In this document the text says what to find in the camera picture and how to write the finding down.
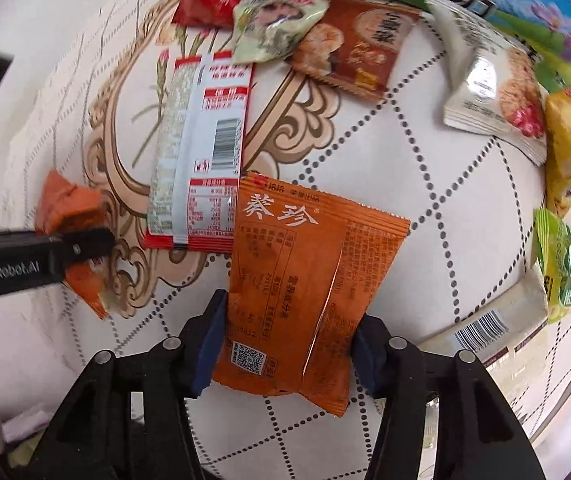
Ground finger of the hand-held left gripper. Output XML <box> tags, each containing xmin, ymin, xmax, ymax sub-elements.
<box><xmin>63</xmin><ymin>228</ymin><xmax>117</xmax><ymax>266</ymax></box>

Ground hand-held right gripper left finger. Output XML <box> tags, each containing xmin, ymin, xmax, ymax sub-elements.
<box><xmin>23</xmin><ymin>289</ymin><xmax>229</xmax><ymax>480</ymax></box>

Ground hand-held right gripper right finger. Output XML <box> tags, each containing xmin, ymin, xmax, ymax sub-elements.
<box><xmin>354</xmin><ymin>315</ymin><xmax>547</xmax><ymax>480</ymax></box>

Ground small orange snack packet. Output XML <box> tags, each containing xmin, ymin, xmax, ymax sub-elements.
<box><xmin>34</xmin><ymin>170</ymin><xmax>112</xmax><ymax>322</ymax></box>

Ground large orange snack packet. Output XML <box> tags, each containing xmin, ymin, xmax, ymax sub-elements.
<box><xmin>212</xmin><ymin>172</ymin><xmax>411</xmax><ymax>417</ymax></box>

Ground pale green snack packet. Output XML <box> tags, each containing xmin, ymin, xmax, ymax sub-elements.
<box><xmin>230</xmin><ymin>0</ymin><xmax>329</xmax><ymax>64</ymax></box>

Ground white barcode snack bar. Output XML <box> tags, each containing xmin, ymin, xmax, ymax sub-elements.
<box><xmin>418</xmin><ymin>265</ymin><xmax>552</xmax><ymax>367</ymax></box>

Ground long red white snack packet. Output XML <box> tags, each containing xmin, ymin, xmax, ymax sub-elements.
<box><xmin>140</xmin><ymin>51</ymin><xmax>257</xmax><ymax>254</ymax></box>

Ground quilted printed blanket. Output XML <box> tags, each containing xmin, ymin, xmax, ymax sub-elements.
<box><xmin>0</xmin><ymin>0</ymin><xmax>571</xmax><ymax>480</ymax></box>

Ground bright green snack packet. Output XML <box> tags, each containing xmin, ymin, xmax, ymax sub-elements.
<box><xmin>532</xmin><ymin>207</ymin><xmax>571</xmax><ymax>325</ymax></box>

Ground white oat snack packet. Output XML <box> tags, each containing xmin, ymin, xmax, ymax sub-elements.
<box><xmin>424</xmin><ymin>0</ymin><xmax>549</xmax><ymax>167</ymax></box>

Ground brown snack packet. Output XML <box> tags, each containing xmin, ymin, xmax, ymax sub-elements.
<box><xmin>285</xmin><ymin>0</ymin><xmax>422</xmax><ymax>102</ymax></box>

